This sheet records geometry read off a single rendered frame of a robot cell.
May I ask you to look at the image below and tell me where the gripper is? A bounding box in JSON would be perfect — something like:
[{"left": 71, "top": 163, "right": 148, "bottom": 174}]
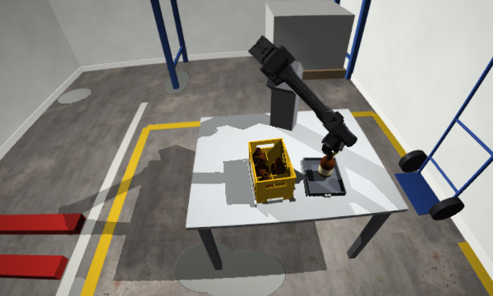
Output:
[{"left": 321, "top": 134, "right": 345, "bottom": 158}]

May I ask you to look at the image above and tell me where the yellow crate with cross dividers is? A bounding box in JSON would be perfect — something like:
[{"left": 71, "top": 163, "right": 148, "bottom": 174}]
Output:
[{"left": 248, "top": 138, "right": 296, "bottom": 204}]

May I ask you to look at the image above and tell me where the brown glass bottle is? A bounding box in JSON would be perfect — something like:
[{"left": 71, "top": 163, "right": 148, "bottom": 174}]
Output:
[{"left": 318, "top": 152, "right": 335, "bottom": 178}]

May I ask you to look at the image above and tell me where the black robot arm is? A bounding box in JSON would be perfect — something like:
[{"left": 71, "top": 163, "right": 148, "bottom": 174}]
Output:
[{"left": 248, "top": 35, "right": 357, "bottom": 155}]

